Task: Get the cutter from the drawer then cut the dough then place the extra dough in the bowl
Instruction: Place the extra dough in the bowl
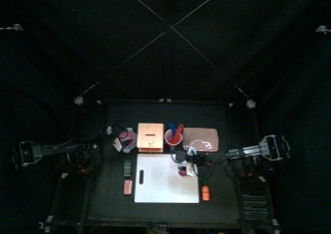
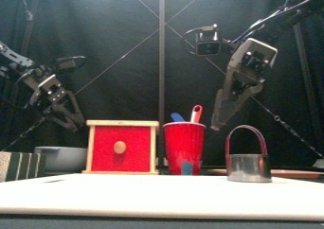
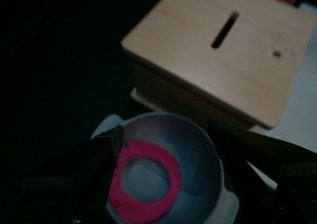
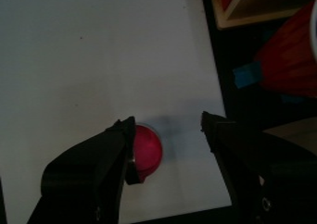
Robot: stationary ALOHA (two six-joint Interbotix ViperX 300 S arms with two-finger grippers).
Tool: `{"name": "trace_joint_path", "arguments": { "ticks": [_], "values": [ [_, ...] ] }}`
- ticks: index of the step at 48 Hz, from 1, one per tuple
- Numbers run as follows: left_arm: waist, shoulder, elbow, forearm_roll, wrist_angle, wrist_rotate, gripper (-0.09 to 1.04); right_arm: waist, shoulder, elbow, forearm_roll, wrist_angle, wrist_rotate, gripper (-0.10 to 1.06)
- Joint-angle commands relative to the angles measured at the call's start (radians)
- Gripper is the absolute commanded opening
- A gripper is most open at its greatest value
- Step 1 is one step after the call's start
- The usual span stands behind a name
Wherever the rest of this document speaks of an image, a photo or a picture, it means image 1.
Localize dark green block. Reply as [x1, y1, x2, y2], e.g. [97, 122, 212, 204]
[122, 159, 134, 177]

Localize pink rectangular block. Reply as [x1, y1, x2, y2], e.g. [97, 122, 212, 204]
[122, 179, 133, 195]

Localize clear bowl with pink inside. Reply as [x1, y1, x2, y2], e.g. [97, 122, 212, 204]
[117, 127, 138, 154]

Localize silver frame clamp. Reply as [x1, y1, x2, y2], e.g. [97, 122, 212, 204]
[0, 23, 24, 32]
[313, 24, 331, 35]

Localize black sheet with white text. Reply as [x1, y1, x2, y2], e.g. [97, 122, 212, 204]
[239, 183, 272, 224]

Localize thin diagonal frame brace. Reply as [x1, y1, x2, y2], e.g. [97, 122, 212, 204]
[81, 0, 228, 96]
[120, 0, 251, 101]

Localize wooden drawer box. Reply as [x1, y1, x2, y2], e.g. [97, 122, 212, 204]
[136, 122, 165, 154]

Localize white cutting board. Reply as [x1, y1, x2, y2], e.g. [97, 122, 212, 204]
[133, 153, 200, 204]

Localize red cup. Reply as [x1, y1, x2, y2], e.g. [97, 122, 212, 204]
[162, 129, 185, 148]

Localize red utensil handle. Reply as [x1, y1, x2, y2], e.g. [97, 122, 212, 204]
[172, 124, 187, 143]

